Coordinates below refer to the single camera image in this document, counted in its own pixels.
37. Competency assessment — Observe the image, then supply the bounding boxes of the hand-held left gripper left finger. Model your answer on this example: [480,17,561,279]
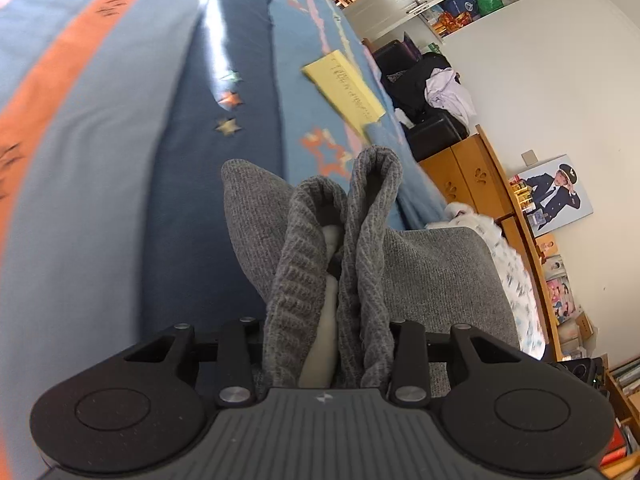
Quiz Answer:
[122,316,264,408]

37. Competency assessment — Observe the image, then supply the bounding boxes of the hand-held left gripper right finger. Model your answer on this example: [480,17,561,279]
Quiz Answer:
[387,319,525,408]

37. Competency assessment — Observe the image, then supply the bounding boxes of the grey knit pants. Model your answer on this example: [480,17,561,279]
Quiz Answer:
[220,145,521,397]

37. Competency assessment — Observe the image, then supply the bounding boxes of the cardboard box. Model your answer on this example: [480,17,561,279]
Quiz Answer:
[574,312,596,342]

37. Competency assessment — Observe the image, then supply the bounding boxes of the wooden bookshelf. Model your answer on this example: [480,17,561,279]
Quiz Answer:
[599,355,640,478]

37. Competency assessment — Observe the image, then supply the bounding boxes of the framed photos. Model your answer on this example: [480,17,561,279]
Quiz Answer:
[534,234,581,326]

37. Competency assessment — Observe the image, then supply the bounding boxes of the uniformed child photo print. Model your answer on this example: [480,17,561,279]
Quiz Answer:
[517,155,594,237]

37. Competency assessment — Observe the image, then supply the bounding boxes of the wooden cabinet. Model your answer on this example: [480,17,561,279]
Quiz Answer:
[417,125,565,358]

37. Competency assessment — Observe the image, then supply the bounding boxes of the black armchair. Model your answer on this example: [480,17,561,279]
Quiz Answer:
[372,40,471,163]

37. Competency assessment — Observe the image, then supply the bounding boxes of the striped bed sheet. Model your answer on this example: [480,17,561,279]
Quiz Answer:
[0,0,451,480]

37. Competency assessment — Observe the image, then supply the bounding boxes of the pale lilac cloth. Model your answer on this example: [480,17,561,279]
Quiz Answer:
[424,67,477,127]

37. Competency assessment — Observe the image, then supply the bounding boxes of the black jacket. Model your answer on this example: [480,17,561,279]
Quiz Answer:
[387,55,453,122]

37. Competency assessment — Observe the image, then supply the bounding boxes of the yellow paper sheet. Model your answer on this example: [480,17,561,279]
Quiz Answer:
[301,50,386,133]

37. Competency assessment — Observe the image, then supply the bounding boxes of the orange snack packets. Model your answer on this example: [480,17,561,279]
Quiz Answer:
[432,10,473,37]

